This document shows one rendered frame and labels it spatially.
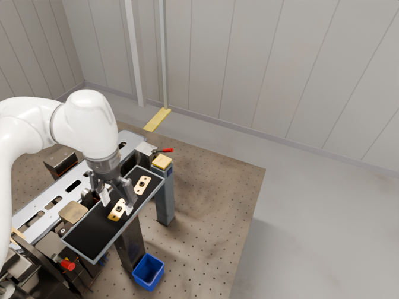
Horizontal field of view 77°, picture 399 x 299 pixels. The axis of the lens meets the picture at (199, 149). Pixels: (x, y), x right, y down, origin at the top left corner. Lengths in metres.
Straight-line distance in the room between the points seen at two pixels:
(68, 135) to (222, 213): 1.02
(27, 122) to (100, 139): 0.16
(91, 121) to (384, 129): 2.69
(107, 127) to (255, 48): 2.12
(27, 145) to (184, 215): 0.96
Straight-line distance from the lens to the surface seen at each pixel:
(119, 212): 0.93
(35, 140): 0.68
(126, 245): 1.07
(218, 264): 1.33
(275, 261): 2.20
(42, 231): 1.18
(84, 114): 0.60
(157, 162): 1.05
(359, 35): 2.52
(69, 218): 1.07
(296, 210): 2.50
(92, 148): 0.64
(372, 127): 2.92
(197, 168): 1.65
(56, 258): 0.99
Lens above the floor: 1.93
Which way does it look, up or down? 44 degrees down
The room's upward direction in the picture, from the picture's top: 5 degrees clockwise
